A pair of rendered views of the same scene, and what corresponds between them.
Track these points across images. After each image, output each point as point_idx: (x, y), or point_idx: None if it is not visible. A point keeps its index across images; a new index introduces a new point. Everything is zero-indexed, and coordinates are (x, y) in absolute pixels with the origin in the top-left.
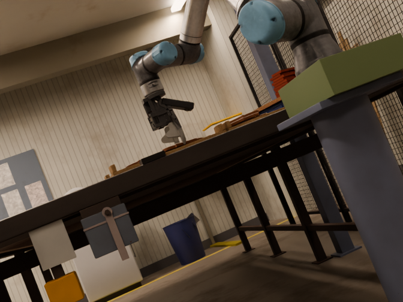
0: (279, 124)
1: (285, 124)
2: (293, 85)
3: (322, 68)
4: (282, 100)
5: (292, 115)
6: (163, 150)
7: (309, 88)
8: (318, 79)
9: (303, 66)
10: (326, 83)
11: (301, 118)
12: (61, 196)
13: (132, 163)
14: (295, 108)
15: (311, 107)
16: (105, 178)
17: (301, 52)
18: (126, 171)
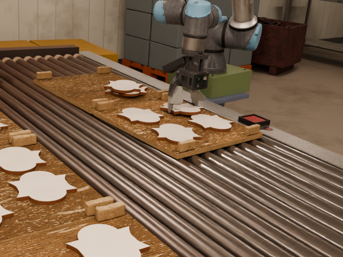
0: (211, 101)
1: (217, 102)
2: (227, 78)
3: (251, 75)
4: (213, 85)
5: (214, 96)
6: (198, 112)
7: (237, 83)
8: (245, 80)
9: (225, 67)
10: (248, 83)
11: (232, 100)
12: (332, 151)
13: (230, 124)
14: (219, 93)
15: (243, 95)
16: (187, 145)
17: (224, 57)
18: (280, 130)
